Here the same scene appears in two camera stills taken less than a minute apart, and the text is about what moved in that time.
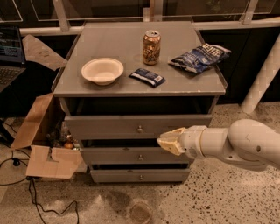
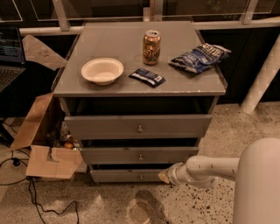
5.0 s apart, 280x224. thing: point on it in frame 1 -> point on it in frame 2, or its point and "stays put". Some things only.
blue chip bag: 201,59 stays put
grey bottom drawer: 140,175 stays put
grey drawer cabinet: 122,84 stays put
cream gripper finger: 171,144 -> 164,176
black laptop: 12,59 stays put
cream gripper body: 192,141 -> 171,174
